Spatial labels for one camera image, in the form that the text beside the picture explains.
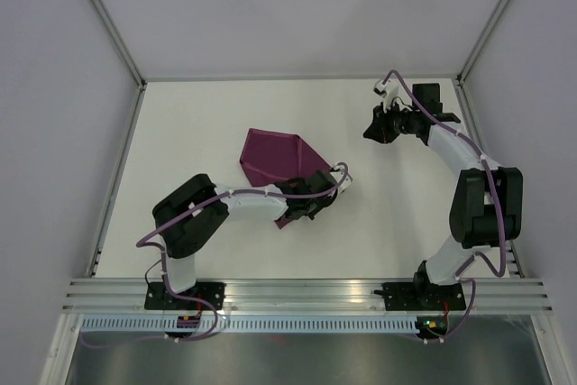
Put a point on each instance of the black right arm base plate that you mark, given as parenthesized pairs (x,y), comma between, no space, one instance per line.
(407,296)

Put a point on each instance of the aluminium frame rail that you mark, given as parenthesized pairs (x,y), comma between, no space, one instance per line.
(313,297)

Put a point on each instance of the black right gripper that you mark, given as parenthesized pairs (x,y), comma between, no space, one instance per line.
(379,130)

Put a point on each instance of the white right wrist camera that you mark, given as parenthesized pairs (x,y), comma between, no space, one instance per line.
(388,91)

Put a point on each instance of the left aluminium frame post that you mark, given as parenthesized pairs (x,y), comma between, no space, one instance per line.
(117,41)

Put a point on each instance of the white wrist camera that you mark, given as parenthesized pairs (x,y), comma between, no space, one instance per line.
(388,91)
(342,177)

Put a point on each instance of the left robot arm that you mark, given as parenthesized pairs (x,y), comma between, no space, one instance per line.
(188,217)

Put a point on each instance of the right aluminium frame post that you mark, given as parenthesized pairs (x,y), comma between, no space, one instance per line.
(496,15)

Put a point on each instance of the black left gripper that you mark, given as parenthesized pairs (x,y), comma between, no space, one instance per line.
(330,198)

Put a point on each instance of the purple cloth napkin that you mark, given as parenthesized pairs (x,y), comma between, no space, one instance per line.
(269,157)

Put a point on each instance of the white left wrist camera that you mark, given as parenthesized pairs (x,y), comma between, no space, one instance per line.
(342,177)

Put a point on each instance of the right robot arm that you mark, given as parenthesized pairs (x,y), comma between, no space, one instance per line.
(486,211)

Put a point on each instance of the aluminium frame post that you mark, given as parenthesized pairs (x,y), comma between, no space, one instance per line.
(117,41)
(496,15)

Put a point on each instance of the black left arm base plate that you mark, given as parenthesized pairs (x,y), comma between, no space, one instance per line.
(199,297)

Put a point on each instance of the white slotted cable duct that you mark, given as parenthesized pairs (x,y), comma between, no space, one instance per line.
(255,324)

